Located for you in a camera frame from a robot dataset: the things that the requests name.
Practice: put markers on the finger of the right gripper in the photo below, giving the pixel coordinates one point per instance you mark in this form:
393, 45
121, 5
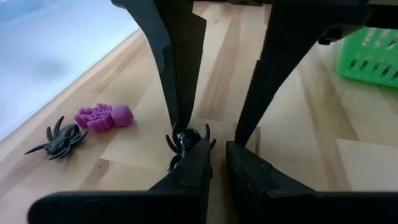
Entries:
280, 62
183, 62

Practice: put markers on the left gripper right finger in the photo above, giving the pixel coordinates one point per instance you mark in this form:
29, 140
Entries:
280, 205

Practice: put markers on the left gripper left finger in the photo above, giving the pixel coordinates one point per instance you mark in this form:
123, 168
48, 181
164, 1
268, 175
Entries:
140, 205

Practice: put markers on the black plastic spider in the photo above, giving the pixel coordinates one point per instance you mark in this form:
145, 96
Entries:
186, 138
60, 140

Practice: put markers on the purple plastic toy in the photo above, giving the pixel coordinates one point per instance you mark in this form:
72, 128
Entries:
102, 119

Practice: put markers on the green plastic basket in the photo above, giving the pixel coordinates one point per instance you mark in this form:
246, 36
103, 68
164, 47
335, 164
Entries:
367, 62

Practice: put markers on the clear plastic bin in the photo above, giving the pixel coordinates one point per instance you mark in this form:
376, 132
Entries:
46, 46

